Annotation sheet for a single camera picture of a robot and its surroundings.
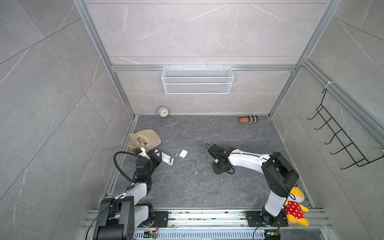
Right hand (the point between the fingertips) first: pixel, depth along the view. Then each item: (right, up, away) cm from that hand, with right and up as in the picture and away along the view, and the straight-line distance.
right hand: (218, 168), depth 92 cm
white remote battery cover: (-23, +8, +6) cm, 25 cm away
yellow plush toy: (+34, -15, -20) cm, 42 cm away
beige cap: (-48, +18, +12) cm, 53 cm away
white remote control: (-32, +7, -4) cm, 33 cm away
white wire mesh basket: (-13, +58, +8) cm, 60 cm away
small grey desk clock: (-40, +38, +22) cm, 60 cm away
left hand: (-35, +13, -5) cm, 38 cm away
